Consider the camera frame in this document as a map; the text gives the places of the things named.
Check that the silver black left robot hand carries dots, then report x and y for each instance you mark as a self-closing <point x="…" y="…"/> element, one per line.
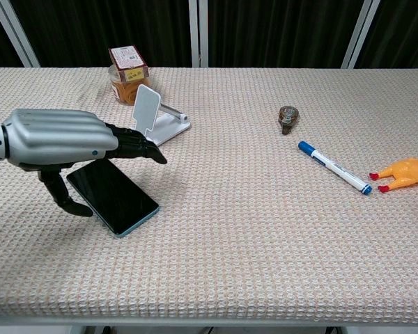
<point x="59" y="132"/>

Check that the black smartphone with blue edge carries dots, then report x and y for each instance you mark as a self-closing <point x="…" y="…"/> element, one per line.
<point x="120" y="200"/>

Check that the pink snack box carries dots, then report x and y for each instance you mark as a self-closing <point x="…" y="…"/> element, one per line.
<point x="127" y="66"/>

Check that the beige waffle-weave tablecloth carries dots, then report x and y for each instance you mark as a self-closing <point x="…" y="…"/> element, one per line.
<point x="237" y="236"/>

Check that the small grey brown shell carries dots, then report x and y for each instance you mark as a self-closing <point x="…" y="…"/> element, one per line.
<point x="288" y="118"/>

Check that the blue and white marker pen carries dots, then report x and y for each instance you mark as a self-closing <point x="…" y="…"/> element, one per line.
<point x="334" y="167"/>

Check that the yellow rubber chicken toy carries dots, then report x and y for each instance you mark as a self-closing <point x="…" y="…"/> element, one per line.
<point x="409" y="172"/>

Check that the white frame post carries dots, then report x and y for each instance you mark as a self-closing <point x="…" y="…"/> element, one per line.
<point x="198" y="31"/>
<point x="360" y="35"/>
<point x="17" y="35"/>

